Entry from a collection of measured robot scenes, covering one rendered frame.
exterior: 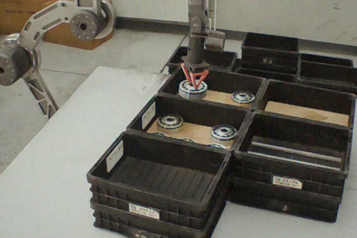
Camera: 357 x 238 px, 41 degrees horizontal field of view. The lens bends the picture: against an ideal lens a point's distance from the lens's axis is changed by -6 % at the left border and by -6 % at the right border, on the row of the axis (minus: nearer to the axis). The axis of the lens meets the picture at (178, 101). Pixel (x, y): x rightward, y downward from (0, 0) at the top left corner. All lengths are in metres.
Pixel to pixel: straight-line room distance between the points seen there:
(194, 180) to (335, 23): 3.48
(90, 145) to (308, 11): 3.24
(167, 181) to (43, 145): 0.68
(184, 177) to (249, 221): 0.28
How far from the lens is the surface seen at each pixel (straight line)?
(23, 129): 3.72
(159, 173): 1.77
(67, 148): 2.16
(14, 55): 2.49
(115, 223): 1.69
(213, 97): 2.24
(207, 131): 2.00
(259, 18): 5.02
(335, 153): 1.96
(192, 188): 1.71
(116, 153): 1.77
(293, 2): 4.94
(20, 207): 1.89
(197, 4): 1.75
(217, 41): 1.77
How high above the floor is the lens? 1.89
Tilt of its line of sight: 29 degrees down
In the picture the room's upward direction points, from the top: 1 degrees clockwise
